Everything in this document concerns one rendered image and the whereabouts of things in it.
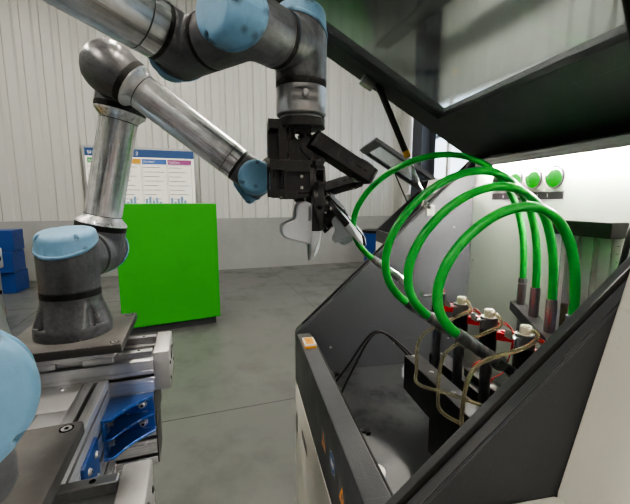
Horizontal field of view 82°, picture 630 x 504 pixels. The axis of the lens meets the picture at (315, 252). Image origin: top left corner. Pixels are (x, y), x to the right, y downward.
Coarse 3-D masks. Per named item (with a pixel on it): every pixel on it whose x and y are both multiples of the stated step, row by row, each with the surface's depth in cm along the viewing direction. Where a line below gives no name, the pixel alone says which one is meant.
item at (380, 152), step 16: (368, 144) 408; (384, 144) 382; (384, 160) 439; (400, 160) 394; (400, 176) 460; (432, 176) 391; (416, 192) 472; (400, 208) 470; (416, 208) 472; (384, 224) 471; (384, 240) 435
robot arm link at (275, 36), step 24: (216, 0) 40; (240, 0) 39; (264, 0) 41; (192, 24) 46; (216, 24) 40; (240, 24) 40; (264, 24) 42; (288, 24) 45; (216, 48) 45; (240, 48) 43; (264, 48) 44; (288, 48) 46
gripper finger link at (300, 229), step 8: (296, 208) 54; (304, 208) 54; (296, 216) 54; (304, 216) 54; (288, 224) 54; (296, 224) 54; (304, 224) 54; (288, 232) 54; (296, 232) 54; (304, 232) 54; (312, 232) 54; (320, 232) 54; (296, 240) 54; (304, 240) 55; (312, 240) 54; (320, 240) 55; (312, 248) 55; (312, 256) 56
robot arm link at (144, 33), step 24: (48, 0) 39; (72, 0) 39; (96, 0) 40; (120, 0) 41; (144, 0) 43; (96, 24) 42; (120, 24) 43; (144, 24) 44; (168, 24) 46; (144, 48) 46; (168, 48) 47; (192, 48) 47; (168, 72) 52; (192, 72) 51
